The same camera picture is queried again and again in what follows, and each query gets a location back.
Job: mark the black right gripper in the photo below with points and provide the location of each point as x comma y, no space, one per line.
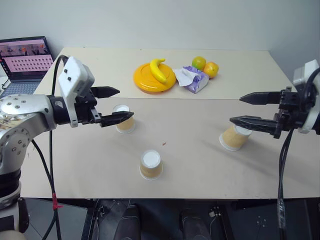
291,110

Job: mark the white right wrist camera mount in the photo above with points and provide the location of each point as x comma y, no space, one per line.
301,73

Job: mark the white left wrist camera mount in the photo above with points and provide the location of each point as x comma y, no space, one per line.
72,75

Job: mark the green orange round fruit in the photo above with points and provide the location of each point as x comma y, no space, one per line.
198,62

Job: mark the purple tissue pack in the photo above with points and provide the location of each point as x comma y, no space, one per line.
196,81

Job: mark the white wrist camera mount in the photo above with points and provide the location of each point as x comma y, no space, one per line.
72,75
301,73

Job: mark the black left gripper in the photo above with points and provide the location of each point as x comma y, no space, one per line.
85,110

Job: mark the dark rounded shape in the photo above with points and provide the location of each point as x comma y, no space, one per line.
128,223
189,225

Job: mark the tan paper cup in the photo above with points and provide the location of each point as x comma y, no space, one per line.
151,165
233,140
126,126

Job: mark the yellow round plate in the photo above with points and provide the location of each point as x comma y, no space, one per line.
145,81

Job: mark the open grey laptop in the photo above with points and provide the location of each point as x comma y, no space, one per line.
25,65

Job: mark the yellow banana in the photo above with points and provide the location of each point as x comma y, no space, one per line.
157,71

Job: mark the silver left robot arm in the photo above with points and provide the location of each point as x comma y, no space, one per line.
25,112

